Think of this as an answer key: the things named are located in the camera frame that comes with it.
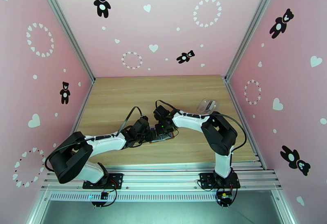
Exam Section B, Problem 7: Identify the brown leather card holder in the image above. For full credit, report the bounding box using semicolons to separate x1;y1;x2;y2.
149;125;180;145

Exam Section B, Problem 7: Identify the clear acrylic card stand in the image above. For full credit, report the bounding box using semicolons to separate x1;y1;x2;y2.
196;98;218;115

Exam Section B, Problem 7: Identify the small black control board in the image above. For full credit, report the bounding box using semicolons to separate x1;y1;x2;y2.
91;188;119;209
215;188;237;209

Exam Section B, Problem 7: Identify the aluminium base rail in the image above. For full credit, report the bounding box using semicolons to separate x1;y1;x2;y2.
40;161;283;191

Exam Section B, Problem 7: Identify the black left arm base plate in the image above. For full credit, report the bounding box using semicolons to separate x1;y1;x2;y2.
82;172;124;190

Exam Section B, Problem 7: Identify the perforated metal cable tray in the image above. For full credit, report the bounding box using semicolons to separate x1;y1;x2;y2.
48;190;221;203

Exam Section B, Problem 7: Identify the aluminium table side rail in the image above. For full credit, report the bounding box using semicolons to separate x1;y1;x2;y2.
224;77;268;171
55;81;96;171

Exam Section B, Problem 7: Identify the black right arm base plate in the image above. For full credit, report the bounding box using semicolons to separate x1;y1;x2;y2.
198;172;242;190

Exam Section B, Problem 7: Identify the aluminium frame post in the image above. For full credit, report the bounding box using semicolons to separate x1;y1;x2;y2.
35;0;96;84
224;0;284;81

